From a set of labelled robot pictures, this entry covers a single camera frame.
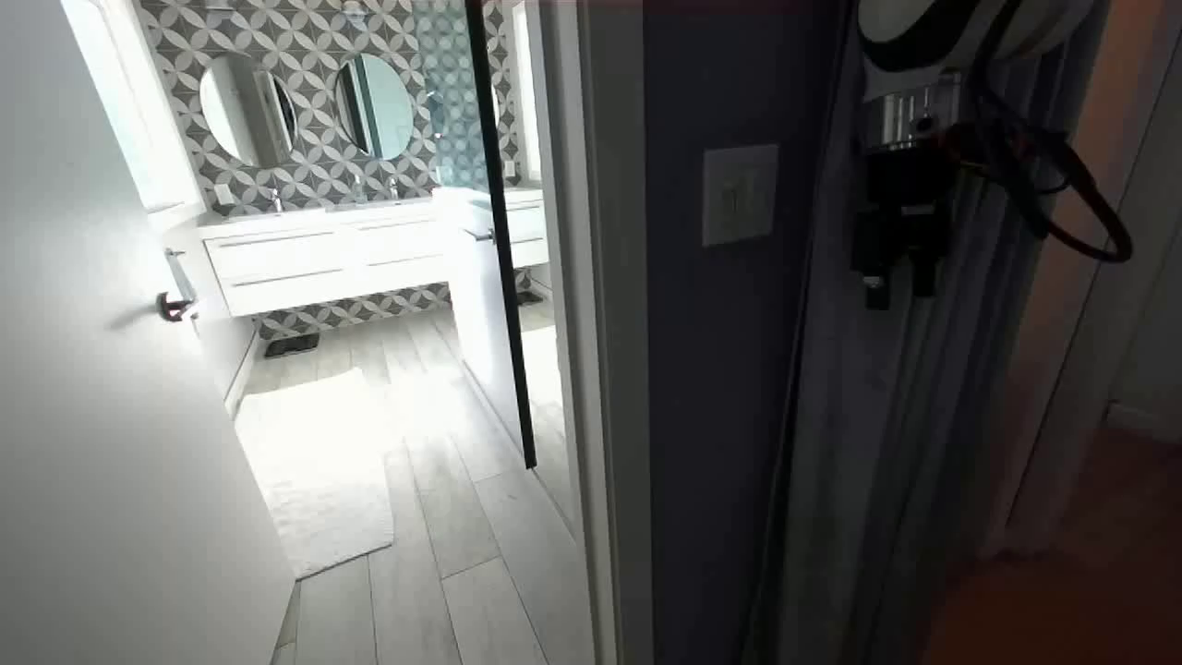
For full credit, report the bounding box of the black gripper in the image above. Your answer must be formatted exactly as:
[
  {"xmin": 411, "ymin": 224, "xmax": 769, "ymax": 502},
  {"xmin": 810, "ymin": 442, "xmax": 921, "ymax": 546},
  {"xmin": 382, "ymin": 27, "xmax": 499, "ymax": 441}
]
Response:
[{"xmin": 852, "ymin": 143, "xmax": 960, "ymax": 315}]

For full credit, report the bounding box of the grey curtain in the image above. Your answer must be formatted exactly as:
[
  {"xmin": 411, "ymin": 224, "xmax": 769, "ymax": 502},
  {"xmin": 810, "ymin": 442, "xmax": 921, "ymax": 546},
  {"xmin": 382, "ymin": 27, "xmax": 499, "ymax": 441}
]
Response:
[{"xmin": 770, "ymin": 0, "xmax": 1116, "ymax": 665}]

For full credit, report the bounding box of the black framed glass panel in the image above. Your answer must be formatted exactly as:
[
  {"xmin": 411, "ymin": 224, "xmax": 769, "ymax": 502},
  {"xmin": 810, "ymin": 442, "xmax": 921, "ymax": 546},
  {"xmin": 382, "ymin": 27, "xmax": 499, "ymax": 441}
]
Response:
[{"xmin": 437, "ymin": 0, "xmax": 544, "ymax": 474}]

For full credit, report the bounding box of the white vanity cabinet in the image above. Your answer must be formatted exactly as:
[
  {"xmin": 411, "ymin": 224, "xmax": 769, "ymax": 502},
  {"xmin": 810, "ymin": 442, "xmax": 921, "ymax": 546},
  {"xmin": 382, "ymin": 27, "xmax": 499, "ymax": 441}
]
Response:
[{"xmin": 197, "ymin": 182, "xmax": 552, "ymax": 323}]

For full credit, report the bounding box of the dark floor vent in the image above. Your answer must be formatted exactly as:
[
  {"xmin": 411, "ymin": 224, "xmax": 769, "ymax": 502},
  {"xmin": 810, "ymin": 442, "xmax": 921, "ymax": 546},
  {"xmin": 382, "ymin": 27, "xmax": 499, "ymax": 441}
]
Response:
[{"xmin": 261, "ymin": 333, "xmax": 326, "ymax": 362}]

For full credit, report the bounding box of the white bath mat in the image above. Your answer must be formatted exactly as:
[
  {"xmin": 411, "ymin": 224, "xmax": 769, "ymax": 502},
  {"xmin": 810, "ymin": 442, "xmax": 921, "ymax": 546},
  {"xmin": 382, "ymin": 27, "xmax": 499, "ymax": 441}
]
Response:
[{"xmin": 229, "ymin": 365, "xmax": 397, "ymax": 583}]

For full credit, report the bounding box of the white door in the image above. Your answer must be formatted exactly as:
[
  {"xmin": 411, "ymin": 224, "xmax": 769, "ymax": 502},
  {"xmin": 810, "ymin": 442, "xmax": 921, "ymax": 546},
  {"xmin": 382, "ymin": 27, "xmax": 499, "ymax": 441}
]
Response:
[{"xmin": 0, "ymin": 0, "xmax": 299, "ymax": 665}]

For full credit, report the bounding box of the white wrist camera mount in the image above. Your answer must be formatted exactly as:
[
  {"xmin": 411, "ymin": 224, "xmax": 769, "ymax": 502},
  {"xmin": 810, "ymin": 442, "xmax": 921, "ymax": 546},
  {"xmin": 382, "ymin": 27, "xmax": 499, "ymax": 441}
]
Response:
[{"xmin": 857, "ymin": 64, "xmax": 977, "ymax": 159}]

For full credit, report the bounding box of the black cable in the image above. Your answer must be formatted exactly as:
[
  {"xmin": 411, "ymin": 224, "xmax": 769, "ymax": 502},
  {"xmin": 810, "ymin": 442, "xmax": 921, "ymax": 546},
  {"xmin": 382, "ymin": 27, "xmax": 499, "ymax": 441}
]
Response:
[{"xmin": 943, "ymin": 0, "xmax": 1138, "ymax": 267}]

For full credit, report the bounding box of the white light switch plate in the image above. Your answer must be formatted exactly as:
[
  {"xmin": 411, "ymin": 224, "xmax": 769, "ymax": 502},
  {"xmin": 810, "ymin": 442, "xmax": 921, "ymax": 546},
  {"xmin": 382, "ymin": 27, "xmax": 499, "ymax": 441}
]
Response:
[{"xmin": 696, "ymin": 140, "xmax": 783, "ymax": 250}]

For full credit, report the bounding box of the white door frame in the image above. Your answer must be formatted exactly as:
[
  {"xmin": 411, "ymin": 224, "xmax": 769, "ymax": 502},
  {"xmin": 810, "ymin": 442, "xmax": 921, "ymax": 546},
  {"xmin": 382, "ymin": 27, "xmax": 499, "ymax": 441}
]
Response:
[{"xmin": 533, "ymin": 0, "xmax": 656, "ymax": 665}]

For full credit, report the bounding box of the round wall mirror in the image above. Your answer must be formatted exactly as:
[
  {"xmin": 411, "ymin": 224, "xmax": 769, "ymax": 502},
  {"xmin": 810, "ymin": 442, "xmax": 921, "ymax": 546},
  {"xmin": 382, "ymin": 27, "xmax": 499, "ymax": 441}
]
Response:
[
  {"xmin": 333, "ymin": 49, "xmax": 421, "ymax": 165},
  {"xmin": 197, "ymin": 52, "xmax": 299, "ymax": 170}
]

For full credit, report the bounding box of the silver door handle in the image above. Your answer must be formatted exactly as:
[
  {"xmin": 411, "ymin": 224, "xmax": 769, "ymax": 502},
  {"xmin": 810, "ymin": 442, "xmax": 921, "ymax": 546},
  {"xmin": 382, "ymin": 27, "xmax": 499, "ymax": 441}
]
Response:
[{"xmin": 156, "ymin": 248, "xmax": 208, "ymax": 330}]

